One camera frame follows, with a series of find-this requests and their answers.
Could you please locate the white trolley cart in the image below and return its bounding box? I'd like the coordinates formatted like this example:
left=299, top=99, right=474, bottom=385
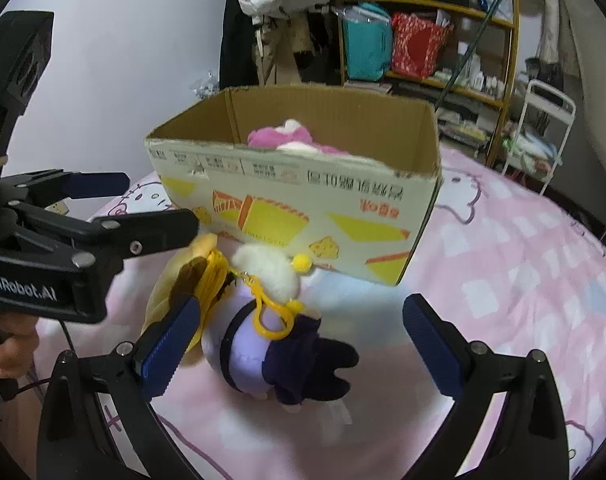
left=500, top=79, right=577, bottom=196

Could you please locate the person's left hand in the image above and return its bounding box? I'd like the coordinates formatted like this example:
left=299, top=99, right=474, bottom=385
left=0, top=327, right=38, bottom=372

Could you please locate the beige garment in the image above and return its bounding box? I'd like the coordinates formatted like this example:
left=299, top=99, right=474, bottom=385
left=255, top=7, right=304, bottom=86

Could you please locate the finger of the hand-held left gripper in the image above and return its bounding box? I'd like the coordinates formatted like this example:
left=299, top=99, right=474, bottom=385
left=3, top=171, right=132, bottom=206
left=8, top=203, right=200, bottom=274

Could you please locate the pink plush toy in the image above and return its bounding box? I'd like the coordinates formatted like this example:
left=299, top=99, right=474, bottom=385
left=246, top=119, right=384, bottom=161

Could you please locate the red patterned bag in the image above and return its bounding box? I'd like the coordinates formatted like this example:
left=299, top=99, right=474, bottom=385
left=390, top=11, right=454, bottom=78

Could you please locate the green pole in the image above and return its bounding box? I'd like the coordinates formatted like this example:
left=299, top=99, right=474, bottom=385
left=435, top=0, right=505, bottom=108

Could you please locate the black cable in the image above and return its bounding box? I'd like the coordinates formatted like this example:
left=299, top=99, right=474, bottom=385
left=13, top=319, right=76, bottom=398

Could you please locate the teal bag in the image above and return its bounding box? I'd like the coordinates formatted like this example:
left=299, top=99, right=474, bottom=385
left=340, top=2, right=394, bottom=82

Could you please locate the wooden shelf rack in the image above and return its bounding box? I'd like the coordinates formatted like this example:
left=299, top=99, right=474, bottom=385
left=333, top=0, right=520, bottom=168

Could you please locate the row of small bottles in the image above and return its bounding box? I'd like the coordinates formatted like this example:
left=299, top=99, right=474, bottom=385
left=433, top=55, right=509, bottom=96

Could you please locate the cardboard box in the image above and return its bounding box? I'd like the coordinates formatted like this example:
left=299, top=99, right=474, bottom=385
left=144, top=85, right=443, bottom=288

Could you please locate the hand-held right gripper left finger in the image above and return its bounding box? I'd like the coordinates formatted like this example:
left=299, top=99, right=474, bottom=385
left=37, top=292, right=209, bottom=480

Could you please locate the purple plush doll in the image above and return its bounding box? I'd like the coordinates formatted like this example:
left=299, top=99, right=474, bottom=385
left=203, top=242, right=360, bottom=413

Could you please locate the cream patterned curtain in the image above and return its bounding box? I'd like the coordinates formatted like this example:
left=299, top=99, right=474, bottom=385
left=513, top=0, right=564, bottom=66

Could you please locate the pile of papers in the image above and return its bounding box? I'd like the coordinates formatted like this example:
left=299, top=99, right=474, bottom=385
left=433, top=100, right=489, bottom=146

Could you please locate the pink cat-print bed sheet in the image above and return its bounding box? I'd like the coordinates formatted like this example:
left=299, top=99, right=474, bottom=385
left=33, top=145, right=606, bottom=480

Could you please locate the black coat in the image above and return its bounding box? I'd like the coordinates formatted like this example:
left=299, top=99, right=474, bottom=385
left=219, top=0, right=259, bottom=90

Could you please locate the yellow plush toy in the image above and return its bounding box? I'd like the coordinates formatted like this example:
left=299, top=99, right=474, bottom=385
left=140, top=232, right=234, bottom=368

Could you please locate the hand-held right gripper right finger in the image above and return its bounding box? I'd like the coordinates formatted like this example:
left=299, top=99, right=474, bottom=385
left=402, top=294, right=570, bottom=480

